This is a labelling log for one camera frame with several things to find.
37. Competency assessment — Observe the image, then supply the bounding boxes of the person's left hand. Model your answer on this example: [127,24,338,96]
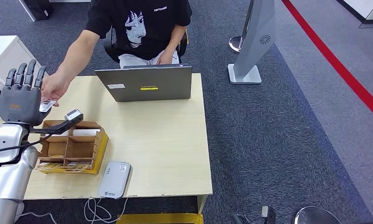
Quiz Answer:
[155,49,175,65]

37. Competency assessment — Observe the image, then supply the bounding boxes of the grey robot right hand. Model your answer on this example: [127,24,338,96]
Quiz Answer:
[230,212,252,224]

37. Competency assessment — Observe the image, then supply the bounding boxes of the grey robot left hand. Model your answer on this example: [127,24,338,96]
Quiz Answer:
[0,59,53,126]

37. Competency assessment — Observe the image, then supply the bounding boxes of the person's right hand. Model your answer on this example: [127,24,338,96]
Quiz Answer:
[41,71,72,107]

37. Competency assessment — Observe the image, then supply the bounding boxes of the white ID card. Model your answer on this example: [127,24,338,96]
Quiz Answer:
[39,99,57,113]

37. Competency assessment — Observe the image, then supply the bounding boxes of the patterned room key card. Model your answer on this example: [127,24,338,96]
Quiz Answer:
[64,163,91,173]
[35,163,63,172]

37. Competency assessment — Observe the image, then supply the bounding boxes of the person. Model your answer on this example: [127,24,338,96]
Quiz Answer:
[41,0,193,107]

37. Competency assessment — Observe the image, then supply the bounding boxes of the grey card reader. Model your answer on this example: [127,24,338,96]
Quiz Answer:
[97,161,132,199]

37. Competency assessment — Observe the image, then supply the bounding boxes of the grey laptop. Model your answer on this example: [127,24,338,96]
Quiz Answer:
[95,63,193,103]

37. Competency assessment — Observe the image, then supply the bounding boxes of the table leg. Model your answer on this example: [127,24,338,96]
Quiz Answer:
[196,195,208,215]

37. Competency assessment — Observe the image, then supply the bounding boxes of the white cabinet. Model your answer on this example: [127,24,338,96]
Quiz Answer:
[0,35,48,93]

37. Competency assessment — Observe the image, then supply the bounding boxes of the black office chair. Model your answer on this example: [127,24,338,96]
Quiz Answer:
[104,26,190,64]

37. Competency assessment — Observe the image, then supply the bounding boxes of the wooden compartment organizer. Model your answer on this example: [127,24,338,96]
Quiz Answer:
[38,119,105,170]

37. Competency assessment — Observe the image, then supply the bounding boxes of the chrome round base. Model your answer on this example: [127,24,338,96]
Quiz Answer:
[293,206,342,224]

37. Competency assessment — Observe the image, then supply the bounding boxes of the black bag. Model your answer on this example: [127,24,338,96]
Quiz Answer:
[24,0,54,21]

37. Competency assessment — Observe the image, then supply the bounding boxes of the yellow box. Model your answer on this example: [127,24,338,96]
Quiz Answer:
[116,213,204,224]

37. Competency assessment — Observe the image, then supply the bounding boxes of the yellow organizer base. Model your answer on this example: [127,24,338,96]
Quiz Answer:
[40,130,109,175]

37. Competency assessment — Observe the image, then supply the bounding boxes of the grey kiosk stand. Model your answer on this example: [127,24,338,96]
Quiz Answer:
[227,0,276,84]

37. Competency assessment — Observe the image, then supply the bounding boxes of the white counter furniture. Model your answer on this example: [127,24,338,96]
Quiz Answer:
[336,0,373,29]

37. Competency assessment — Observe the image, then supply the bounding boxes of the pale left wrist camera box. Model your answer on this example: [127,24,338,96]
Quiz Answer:
[64,109,83,121]

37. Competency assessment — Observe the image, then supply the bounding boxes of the black camera bracket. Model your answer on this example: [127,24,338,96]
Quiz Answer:
[30,112,84,135]

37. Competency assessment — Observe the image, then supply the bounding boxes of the chrome stanchion post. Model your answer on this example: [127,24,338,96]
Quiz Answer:
[228,0,255,54]

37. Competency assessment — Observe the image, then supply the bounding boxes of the white thin cable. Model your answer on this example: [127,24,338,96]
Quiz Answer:
[15,211,58,224]

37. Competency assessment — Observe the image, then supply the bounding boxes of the white looped cables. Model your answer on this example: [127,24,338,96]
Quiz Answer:
[83,197,128,224]

